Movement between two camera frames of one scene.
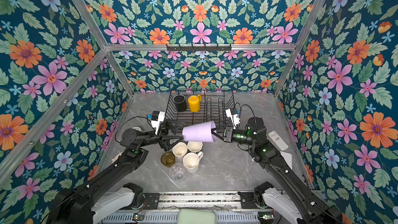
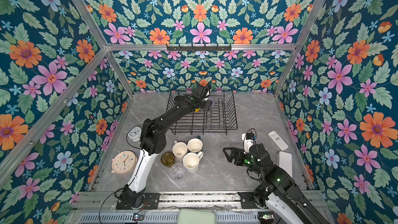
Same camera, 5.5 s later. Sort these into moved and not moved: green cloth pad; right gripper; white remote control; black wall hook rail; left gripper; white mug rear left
Moved: left gripper; right gripper
Not moved: green cloth pad; white mug rear left; white remote control; black wall hook rail
